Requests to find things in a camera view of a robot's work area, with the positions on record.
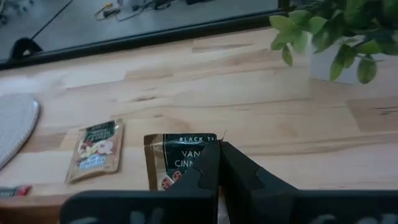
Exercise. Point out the round woven placemat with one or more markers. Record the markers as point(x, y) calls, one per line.
point(14, 124)

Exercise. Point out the black gold vanilla tea bag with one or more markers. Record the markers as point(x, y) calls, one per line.
point(174, 149)

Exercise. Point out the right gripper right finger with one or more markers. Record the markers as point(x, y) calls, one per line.
point(242, 177)

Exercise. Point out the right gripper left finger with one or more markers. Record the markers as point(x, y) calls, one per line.
point(205, 177)

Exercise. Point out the red strawberry tea bag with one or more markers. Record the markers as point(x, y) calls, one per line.
point(18, 190)

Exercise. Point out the black aluminium table frame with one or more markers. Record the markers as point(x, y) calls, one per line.
point(155, 35)

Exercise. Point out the green plant in white pot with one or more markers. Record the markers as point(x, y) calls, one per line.
point(326, 67)

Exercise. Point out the wooden compartment tea box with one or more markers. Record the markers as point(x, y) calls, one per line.
point(25, 213)

